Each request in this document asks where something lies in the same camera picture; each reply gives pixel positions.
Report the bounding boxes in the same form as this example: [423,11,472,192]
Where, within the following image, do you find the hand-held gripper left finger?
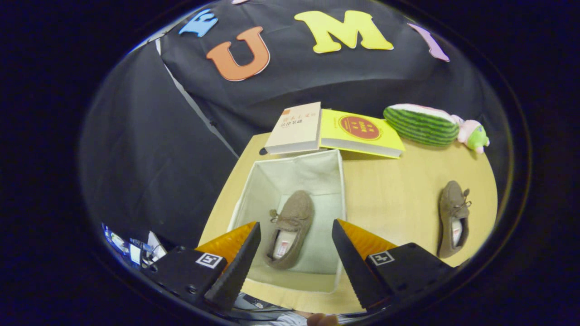
[144,221,262,313]

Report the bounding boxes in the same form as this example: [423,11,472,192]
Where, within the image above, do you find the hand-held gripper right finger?
[332,219,454,311]

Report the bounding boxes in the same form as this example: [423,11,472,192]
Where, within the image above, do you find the brown suede shoe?
[264,190,315,270]
[436,180,472,259]

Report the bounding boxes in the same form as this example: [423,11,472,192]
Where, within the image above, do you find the pale fabric storage box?
[227,149,348,294]

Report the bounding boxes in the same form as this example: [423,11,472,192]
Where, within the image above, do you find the pile of blue white items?
[102,222,174,268]

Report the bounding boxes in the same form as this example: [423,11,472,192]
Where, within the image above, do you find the yellow book with red circle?
[319,109,406,159]

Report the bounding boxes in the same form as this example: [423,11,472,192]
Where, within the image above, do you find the beige paperback book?
[265,102,323,155]

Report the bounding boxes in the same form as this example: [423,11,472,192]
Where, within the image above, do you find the watermelon slice plush toy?
[383,104,461,147]

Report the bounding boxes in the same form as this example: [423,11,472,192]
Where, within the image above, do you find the pink and green plush toy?
[451,115,490,154]

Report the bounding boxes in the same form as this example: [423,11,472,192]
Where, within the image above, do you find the black backdrop cloth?
[79,0,508,254]

